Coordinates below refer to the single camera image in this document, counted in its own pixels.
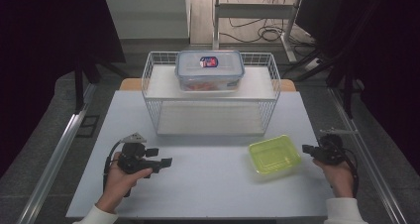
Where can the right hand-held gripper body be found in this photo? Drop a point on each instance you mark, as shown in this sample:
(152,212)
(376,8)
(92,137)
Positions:
(332,151)

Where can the person's right hand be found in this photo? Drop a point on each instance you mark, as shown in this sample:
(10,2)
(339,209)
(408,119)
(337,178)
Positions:
(340,181)

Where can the white cabinet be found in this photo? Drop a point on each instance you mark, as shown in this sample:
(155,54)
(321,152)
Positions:
(148,16)

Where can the person's white sleeve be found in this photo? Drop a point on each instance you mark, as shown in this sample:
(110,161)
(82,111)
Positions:
(99,217)
(345,212)

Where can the black square floor frame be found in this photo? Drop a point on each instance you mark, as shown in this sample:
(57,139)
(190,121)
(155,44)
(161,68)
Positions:
(88,126)

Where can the aluminium rail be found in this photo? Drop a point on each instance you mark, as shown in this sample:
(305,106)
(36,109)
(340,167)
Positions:
(369,161)
(54,158)

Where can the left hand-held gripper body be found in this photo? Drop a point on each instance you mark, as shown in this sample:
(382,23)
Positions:
(132,159)

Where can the clear blue-rimmed food container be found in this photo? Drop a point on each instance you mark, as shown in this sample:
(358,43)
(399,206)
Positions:
(209,70)

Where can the black stand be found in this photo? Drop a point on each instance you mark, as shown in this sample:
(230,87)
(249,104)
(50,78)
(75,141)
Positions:
(346,91)
(79,85)

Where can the white power strip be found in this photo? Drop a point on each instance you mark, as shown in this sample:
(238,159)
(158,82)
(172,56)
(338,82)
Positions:
(313,63)

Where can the person's left hand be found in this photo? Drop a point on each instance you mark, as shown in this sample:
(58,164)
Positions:
(119,187)

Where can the person's right white sleeve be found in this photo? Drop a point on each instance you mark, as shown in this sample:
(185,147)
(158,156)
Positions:
(345,212)

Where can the dark curtain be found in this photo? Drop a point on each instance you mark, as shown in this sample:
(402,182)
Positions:
(43,52)
(389,52)

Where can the green plastic food container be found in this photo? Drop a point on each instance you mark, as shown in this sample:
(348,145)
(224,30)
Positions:
(274,154)

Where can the person's left white sleeve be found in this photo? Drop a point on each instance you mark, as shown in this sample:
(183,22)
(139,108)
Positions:
(99,217)

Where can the white metal stand frame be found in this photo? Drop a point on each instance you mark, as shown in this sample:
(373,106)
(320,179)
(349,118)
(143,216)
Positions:
(254,11)

